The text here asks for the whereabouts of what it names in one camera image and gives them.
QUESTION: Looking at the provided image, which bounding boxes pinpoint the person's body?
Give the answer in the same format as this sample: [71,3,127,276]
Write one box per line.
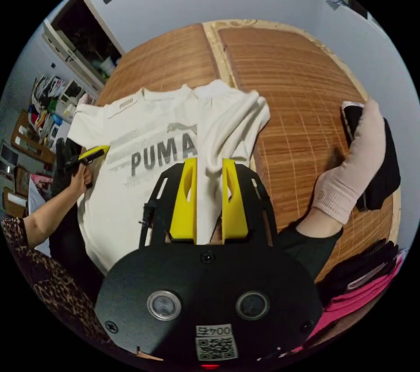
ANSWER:
[0,98,387,361]

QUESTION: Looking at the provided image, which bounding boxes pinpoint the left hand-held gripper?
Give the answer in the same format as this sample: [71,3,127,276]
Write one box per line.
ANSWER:
[63,145,111,173]

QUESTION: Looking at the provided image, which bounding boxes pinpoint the black smartphone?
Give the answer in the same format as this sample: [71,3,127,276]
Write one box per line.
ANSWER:
[340,100,365,149]

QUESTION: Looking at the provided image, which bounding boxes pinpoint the person's left forearm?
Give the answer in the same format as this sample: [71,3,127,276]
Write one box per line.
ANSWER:
[22,184,83,248]

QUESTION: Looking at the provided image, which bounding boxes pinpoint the white cupboard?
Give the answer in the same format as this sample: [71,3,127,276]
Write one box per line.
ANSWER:
[42,0,126,94]

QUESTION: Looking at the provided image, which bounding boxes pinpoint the black garment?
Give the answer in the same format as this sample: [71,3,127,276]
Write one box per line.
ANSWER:
[357,117,402,211]

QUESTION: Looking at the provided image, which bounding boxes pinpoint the cluttered wooden shelf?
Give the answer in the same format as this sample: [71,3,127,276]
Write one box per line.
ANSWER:
[0,74,87,218]

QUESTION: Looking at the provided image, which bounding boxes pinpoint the bed with woven mat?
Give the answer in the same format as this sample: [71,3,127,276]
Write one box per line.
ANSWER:
[94,18,403,284]

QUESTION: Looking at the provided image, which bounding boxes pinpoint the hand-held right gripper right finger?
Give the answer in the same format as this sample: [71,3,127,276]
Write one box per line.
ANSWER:
[222,158,249,245]

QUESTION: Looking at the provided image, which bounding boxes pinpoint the person's left hand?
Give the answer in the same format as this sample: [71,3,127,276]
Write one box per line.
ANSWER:
[70,163,95,197]

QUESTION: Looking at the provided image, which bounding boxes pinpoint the pile of clothes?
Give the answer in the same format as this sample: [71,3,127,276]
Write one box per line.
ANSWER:
[305,238,408,354]

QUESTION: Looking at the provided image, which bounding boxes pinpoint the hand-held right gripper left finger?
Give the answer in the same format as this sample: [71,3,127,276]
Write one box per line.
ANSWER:
[169,158,198,244]

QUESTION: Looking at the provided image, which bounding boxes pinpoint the white long sleeve with print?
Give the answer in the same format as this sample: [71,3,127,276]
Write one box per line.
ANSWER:
[67,79,272,277]

